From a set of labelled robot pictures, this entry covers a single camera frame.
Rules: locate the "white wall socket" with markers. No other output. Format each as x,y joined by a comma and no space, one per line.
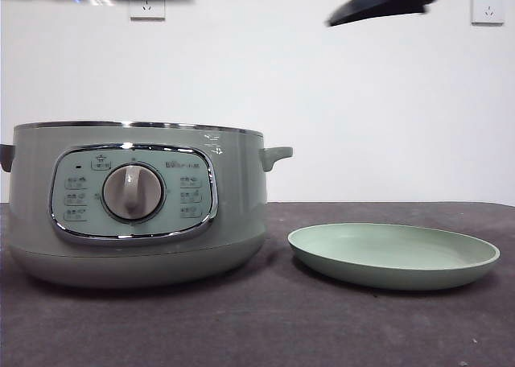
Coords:
487,7
147,10

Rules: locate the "pale green electric steamer pot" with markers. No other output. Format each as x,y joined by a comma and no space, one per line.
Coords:
237,190

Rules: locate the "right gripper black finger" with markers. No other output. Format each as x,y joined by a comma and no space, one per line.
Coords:
386,1

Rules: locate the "pale green round plate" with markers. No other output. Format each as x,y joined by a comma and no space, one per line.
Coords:
394,250

